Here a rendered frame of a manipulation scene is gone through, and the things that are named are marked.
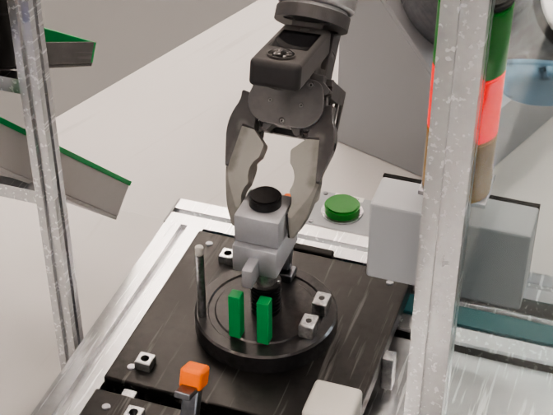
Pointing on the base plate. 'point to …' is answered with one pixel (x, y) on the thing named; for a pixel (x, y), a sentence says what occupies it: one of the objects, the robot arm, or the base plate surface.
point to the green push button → (341, 207)
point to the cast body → (262, 235)
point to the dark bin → (69, 54)
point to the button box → (360, 225)
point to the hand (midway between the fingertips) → (263, 217)
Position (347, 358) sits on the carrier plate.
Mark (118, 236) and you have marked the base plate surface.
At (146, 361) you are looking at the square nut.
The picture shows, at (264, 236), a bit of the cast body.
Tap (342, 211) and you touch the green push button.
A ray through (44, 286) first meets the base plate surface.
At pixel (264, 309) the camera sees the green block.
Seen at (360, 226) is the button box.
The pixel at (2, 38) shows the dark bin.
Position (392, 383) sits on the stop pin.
